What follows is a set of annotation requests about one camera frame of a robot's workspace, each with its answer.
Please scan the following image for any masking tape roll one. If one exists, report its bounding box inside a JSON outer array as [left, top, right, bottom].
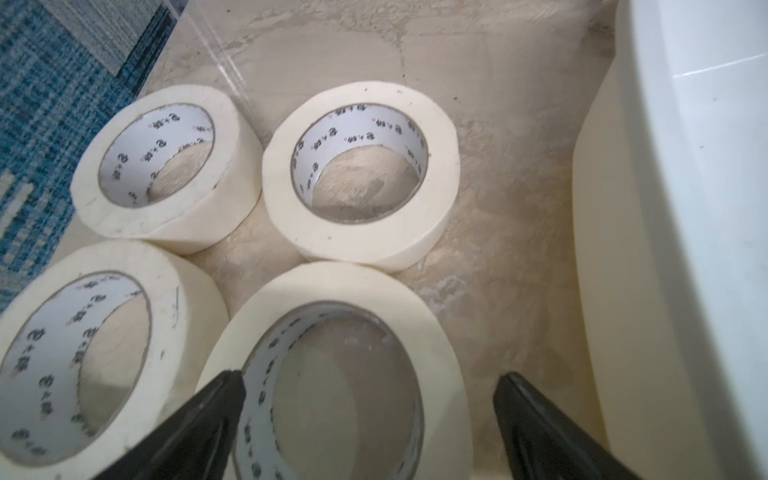
[[70, 84, 263, 255]]

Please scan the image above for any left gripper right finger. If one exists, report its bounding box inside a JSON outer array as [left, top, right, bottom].
[[493, 372, 637, 480]]

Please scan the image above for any masking tape roll five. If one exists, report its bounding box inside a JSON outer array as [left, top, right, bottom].
[[197, 261, 473, 479]]

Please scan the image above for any white plastic storage box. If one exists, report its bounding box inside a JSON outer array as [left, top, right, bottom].
[[572, 1, 767, 479]]

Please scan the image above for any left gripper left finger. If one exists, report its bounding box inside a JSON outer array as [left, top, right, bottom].
[[97, 370, 246, 480]]

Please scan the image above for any masking tape roll two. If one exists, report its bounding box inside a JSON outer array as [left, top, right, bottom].
[[262, 81, 460, 272]]

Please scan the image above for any masking tape roll six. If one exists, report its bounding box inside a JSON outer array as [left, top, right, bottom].
[[1, 240, 229, 479]]

